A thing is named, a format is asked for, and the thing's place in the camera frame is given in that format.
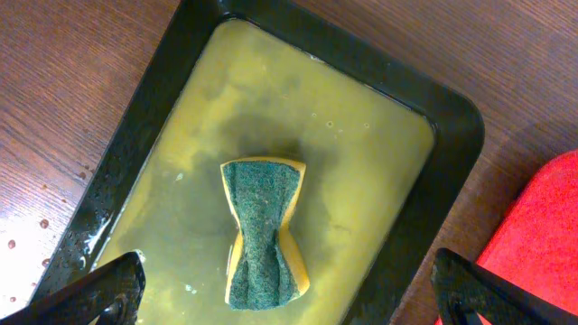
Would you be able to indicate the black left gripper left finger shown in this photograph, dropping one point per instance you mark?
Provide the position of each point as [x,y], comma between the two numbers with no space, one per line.
[109,295]

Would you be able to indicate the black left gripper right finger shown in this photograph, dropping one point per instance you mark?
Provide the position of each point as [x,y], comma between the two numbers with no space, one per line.
[467,294]

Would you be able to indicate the green and yellow sponge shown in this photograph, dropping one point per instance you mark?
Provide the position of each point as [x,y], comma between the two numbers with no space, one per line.
[266,269]

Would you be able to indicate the red plastic tray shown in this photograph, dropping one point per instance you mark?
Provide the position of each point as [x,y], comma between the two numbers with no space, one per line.
[535,247]

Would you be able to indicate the black tray with yellow liquid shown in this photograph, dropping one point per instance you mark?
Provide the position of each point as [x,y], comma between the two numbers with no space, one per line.
[386,151]

